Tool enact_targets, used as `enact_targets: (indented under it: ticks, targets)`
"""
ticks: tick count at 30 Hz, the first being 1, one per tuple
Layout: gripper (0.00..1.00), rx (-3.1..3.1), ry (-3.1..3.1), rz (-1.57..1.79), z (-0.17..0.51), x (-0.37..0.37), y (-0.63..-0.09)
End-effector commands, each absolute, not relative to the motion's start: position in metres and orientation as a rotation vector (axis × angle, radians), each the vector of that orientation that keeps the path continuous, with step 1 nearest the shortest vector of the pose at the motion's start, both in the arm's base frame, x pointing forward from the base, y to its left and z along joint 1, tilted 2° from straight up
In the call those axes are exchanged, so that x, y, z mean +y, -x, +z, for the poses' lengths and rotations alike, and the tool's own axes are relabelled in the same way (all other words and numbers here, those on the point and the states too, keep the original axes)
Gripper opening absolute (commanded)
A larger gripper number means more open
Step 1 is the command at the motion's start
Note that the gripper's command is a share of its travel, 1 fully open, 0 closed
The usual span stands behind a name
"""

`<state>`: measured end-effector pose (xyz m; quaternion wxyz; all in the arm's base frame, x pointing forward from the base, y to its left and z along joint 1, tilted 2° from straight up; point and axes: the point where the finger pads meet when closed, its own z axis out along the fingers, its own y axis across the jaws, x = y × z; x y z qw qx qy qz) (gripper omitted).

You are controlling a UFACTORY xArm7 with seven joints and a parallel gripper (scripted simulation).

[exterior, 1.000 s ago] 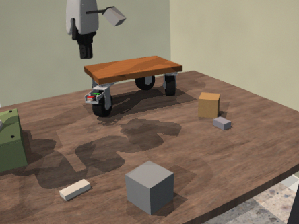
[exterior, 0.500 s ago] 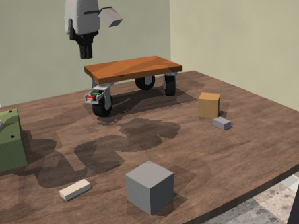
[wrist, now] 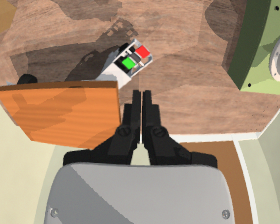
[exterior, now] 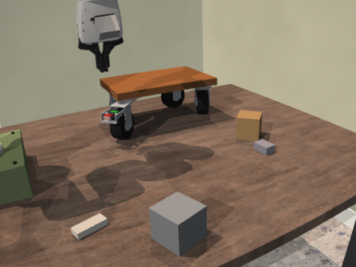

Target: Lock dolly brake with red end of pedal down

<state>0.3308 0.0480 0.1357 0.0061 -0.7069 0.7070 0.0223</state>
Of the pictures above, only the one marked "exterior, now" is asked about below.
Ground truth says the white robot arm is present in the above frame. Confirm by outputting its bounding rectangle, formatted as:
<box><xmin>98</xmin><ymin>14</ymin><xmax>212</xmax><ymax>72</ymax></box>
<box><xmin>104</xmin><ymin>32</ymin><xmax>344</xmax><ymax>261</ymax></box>
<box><xmin>91</xmin><ymin>14</ymin><xmax>120</xmax><ymax>40</ymax></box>

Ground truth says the brown wooden dolly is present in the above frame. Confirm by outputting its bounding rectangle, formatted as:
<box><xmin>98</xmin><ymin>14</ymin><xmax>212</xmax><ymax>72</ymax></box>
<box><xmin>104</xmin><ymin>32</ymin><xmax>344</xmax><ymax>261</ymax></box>
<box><xmin>99</xmin><ymin>67</ymin><xmax>217</xmax><ymax>140</ymax></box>

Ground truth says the tan cardboard box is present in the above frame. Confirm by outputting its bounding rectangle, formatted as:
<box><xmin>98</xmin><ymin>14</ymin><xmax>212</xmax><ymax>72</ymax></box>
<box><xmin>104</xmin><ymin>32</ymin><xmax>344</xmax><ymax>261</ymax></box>
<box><xmin>236</xmin><ymin>110</ymin><xmax>262</xmax><ymax>141</ymax></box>

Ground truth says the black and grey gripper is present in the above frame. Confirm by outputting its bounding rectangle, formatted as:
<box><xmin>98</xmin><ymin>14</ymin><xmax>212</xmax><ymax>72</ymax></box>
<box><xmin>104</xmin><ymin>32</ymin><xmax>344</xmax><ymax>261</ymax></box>
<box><xmin>76</xmin><ymin>0</ymin><xmax>123</xmax><ymax>72</ymax></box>

